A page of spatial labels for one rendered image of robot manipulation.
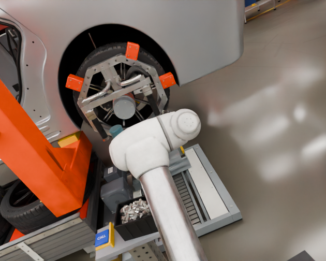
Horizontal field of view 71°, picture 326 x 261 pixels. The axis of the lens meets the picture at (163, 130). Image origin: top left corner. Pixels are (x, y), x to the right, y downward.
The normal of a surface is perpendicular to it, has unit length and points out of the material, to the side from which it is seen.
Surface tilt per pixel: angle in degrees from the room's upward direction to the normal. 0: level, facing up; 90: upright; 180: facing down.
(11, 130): 90
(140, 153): 43
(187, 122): 59
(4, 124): 90
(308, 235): 0
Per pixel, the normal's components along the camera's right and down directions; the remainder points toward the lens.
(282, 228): -0.36, -0.80
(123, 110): 0.18, 0.46
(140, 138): -0.04, -0.23
